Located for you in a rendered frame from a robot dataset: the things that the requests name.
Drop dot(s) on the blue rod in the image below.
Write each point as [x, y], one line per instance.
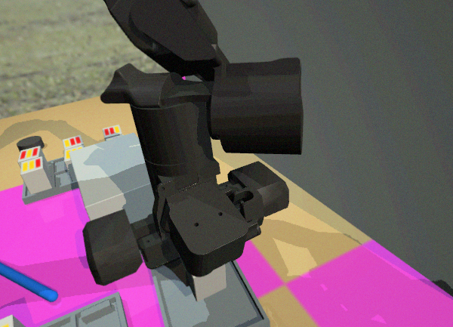
[29, 284]

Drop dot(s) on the pale grey wall panel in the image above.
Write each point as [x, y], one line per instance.
[377, 95]

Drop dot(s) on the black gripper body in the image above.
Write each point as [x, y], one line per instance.
[112, 244]

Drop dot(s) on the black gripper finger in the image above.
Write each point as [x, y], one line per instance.
[172, 261]

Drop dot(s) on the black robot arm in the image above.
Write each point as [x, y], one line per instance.
[250, 107]

